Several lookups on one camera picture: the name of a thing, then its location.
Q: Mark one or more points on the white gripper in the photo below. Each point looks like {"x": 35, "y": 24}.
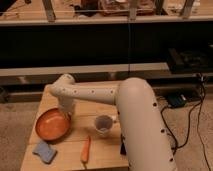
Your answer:
{"x": 66, "y": 106}

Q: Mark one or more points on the orange ceramic bowl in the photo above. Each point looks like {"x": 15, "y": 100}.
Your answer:
{"x": 52, "y": 125}

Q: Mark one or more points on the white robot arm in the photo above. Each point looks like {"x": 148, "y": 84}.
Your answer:
{"x": 143, "y": 130}

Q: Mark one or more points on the white mug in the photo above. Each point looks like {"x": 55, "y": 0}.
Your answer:
{"x": 103, "y": 124}

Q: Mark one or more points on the orange carrot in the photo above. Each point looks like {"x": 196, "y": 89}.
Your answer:
{"x": 85, "y": 150}

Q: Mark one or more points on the blue sponge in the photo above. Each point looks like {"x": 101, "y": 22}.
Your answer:
{"x": 45, "y": 152}

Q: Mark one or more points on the wooden table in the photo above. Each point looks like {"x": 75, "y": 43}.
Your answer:
{"x": 104, "y": 152}

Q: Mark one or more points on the black power adapter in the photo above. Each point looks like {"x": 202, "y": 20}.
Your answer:
{"x": 176, "y": 100}

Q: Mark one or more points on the black box on shelf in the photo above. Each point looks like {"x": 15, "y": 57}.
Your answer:
{"x": 190, "y": 61}

